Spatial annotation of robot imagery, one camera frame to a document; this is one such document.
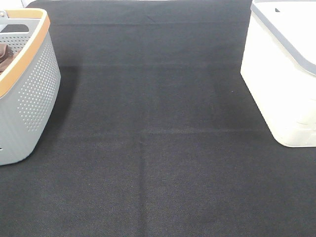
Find white plastic storage bin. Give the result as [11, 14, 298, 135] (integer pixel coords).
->
[240, 0, 316, 147]

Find grey perforated laundry basket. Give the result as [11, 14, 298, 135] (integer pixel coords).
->
[0, 8, 61, 165]

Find black fabric table mat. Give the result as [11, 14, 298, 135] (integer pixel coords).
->
[0, 0, 316, 237]

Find brown towels in basket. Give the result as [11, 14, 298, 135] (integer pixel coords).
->
[0, 43, 21, 74]

